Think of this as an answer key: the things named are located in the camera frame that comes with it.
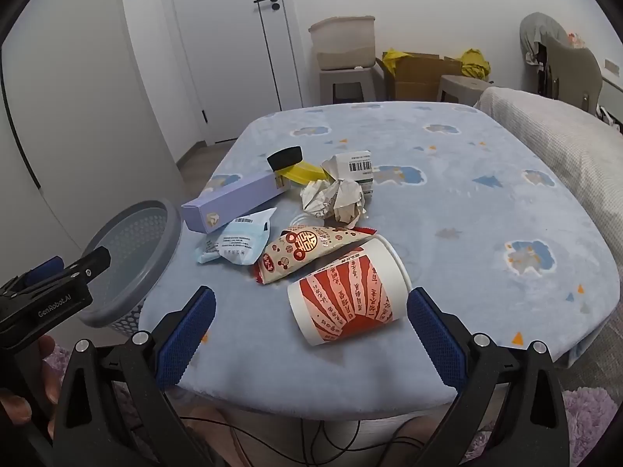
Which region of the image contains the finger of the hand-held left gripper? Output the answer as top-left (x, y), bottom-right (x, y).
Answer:
top-left (61, 246), bottom-right (112, 284)
top-left (22, 257), bottom-right (65, 284)

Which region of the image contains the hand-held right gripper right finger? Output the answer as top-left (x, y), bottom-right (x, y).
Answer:
top-left (406, 287), bottom-right (570, 467)

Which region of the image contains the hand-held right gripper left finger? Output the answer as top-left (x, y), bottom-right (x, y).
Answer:
top-left (53, 286), bottom-right (217, 467)

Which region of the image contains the grey perforated wastebasket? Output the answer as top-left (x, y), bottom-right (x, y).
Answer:
top-left (77, 198), bottom-right (185, 336)

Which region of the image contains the red white paper cup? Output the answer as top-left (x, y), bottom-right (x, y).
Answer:
top-left (287, 234), bottom-right (412, 347)

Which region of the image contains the light blue packet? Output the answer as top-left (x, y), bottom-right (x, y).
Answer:
top-left (195, 207), bottom-right (277, 266)

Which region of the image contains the red brown snack packet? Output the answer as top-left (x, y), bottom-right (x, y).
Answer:
top-left (253, 225), bottom-right (378, 285)

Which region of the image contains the purple cardboard box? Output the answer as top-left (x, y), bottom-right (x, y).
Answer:
top-left (181, 170), bottom-right (288, 234)

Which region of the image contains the paper ball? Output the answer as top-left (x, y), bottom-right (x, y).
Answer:
top-left (299, 179), bottom-right (341, 219)
top-left (331, 177), bottom-right (367, 229)

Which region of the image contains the person's left hand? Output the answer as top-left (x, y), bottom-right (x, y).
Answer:
top-left (0, 335), bottom-right (63, 441)

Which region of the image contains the light blue printed blanket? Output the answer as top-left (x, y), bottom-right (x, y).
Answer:
top-left (139, 101), bottom-right (621, 409)

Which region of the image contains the white wardrobe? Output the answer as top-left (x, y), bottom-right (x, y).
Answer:
top-left (0, 0), bottom-right (205, 302)

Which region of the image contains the purple fluffy rug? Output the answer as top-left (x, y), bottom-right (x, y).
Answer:
top-left (44, 343), bottom-right (620, 467)

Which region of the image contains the white green carton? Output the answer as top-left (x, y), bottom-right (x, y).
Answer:
top-left (321, 150), bottom-right (375, 195)

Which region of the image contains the yellow plastic lid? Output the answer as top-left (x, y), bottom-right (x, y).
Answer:
top-left (280, 160), bottom-right (329, 186)

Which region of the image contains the beige knitted blanket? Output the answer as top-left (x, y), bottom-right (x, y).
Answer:
top-left (474, 86), bottom-right (623, 263)

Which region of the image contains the white door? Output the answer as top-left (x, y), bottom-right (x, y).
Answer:
top-left (165, 0), bottom-right (305, 147)

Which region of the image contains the grey plastic stool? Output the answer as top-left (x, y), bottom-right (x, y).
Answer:
top-left (319, 61), bottom-right (385, 105)
top-left (435, 74), bottom-right (492, 105)

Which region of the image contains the yellow plastic bag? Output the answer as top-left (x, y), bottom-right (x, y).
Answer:
top-left (460, 49), bottom-right (492, 81)

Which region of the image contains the yellow cloth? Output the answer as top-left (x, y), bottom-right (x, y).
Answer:
top-left (382, 49), bottom-right (414, 74)

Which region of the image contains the beige chair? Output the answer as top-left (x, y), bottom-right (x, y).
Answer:
top-left (542, 34), bottom-right (604, 115)

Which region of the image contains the beige storage bin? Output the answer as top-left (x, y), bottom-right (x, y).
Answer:
top-left (308, 16), bottom-right (378, 71)

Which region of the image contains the grey clothing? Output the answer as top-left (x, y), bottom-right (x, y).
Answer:
top-left (519, 12), bottom-right (570, 64)

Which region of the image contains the black wardrobe handle strip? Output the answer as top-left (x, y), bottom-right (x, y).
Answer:
top-left (0, 73), bottom-right (42, 190)

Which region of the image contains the black cable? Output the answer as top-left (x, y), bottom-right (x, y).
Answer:
top-left (178, 416), bottom-right (434, 463)

